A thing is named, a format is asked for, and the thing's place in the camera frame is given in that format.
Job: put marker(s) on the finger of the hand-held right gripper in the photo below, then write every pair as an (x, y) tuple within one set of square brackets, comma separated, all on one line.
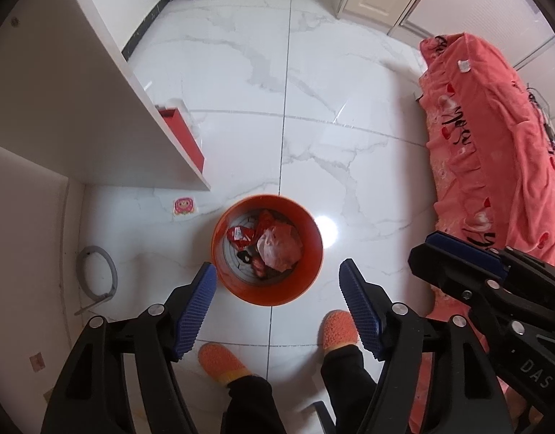
[(467, 247), (453, 275)]

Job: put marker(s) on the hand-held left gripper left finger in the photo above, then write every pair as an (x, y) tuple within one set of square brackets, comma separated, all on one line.
[(193, 312)]

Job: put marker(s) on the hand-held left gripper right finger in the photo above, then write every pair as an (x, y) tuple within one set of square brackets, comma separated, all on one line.
[(361, 312)]

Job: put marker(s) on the orange round bin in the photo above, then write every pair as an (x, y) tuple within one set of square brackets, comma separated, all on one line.
[(277, 294)]

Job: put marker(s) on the red silver snack wrapper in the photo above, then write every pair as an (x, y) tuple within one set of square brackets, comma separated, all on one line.
[(239, 235)]

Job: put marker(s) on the clear plastic bag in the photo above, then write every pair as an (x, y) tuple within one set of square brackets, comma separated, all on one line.
[(279, 246)]

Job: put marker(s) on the orange red candy wrapper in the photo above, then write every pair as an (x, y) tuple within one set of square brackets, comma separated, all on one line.
[(264, 218)]

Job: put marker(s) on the orange slipper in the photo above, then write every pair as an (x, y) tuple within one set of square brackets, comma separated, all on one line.
[(343, 330), (221, 361)]

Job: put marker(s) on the person's right leg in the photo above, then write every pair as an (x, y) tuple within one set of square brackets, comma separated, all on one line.
[(345, 384)]

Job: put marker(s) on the person's leg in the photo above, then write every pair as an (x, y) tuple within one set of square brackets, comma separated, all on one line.
[(254, 409), (345, 384)]

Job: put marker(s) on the coral printed blanket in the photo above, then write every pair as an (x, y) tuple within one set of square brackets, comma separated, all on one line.
[(485, 153)]

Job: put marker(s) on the pink floor sticker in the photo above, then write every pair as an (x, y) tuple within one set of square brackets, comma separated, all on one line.
[(183, 205)]

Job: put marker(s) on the person's left leg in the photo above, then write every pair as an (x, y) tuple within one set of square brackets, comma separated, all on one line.
[(254, 409)]

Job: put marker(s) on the brown paper scrap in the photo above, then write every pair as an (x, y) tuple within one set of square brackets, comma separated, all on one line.
[(37, 360)]

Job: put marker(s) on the red open box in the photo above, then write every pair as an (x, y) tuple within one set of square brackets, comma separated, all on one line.
[(187, 144)]

